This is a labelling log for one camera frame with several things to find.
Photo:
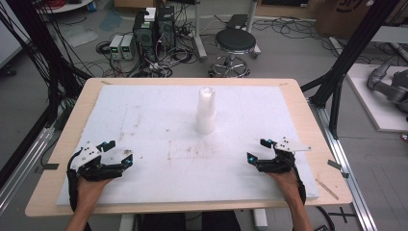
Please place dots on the small white box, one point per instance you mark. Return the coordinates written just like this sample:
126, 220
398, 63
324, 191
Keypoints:
149, 14

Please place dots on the brown cardboard box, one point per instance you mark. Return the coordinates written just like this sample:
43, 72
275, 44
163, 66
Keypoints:
340, 16

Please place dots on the person's dark pants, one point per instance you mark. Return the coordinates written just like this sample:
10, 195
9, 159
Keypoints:
192, 223

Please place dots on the white base board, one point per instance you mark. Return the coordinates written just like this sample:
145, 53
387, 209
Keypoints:
372, 106

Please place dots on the white table leg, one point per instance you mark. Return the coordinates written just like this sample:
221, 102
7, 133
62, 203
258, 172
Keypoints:
126, 223

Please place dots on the round white table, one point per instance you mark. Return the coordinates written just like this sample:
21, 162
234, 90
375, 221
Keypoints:
67, 5

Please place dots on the grey tape piece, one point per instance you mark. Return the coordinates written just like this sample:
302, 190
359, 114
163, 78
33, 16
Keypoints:
334, 165

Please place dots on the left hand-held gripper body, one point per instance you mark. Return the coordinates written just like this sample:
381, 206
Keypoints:
86, 155

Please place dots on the black round stool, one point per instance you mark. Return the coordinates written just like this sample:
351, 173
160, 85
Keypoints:
235, 41

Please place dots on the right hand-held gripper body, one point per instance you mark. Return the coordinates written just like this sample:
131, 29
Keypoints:
290, 146

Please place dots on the light wooden table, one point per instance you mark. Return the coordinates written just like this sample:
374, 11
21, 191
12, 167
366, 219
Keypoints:
304, 128

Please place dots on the thin wooden stick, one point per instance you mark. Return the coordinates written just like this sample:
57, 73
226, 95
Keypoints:
327, 189

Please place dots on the black tape strip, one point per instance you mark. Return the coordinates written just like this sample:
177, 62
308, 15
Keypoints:
51, 166

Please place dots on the grey bench power supply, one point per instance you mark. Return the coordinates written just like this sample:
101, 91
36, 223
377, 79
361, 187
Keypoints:
127, 47
115, 46

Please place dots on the stack of clear plastic cups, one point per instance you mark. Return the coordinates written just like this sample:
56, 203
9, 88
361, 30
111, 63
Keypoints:
205, 112

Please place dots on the white foam mat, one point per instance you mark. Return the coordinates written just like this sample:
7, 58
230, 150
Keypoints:
160, 112

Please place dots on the aluminium rail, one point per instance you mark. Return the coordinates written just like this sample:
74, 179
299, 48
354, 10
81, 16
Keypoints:
22, 166
346, 173

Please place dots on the black metal frame post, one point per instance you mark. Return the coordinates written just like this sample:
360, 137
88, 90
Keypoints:
346, 54
45, 54

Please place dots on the teal sheet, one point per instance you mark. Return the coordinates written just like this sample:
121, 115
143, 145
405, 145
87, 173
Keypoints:
110, 20

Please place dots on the person's left hand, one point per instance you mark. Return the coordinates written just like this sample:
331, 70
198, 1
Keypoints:
88, 194

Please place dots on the person's right hand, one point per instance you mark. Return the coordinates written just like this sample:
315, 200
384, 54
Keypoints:
288, 186

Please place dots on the clear plastic sheet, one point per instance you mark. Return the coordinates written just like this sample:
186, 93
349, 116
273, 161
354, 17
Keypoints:
80, 35

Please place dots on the grey stand leg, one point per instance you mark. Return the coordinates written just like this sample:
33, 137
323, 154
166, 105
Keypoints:
254, 19
198, 35

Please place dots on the black computer tower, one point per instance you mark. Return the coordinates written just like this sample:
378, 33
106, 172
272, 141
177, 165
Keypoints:
166, 29
144, 37

